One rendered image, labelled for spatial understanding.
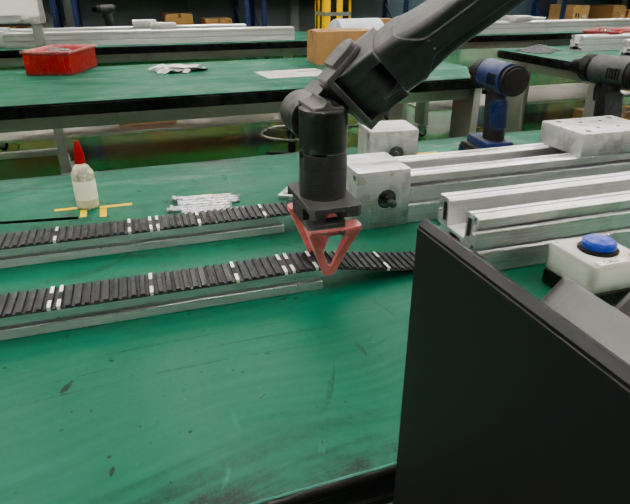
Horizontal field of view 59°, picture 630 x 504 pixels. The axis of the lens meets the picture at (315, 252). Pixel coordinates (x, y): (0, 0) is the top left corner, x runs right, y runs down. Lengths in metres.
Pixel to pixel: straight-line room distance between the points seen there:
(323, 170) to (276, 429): 0.29
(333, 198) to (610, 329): 0.47
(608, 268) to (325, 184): 0.34
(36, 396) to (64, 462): 0.10
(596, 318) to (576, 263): 0.51
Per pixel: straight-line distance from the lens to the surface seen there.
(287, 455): 0.49
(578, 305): 0.23
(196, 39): 4.03
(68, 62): 2.69
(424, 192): 0.91
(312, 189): 0.65
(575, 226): 0.84
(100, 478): 0.50
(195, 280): 0.68
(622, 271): 0.75
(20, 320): 0.69
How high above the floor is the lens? 1.13
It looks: 26 degrees down
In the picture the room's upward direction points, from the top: straight up
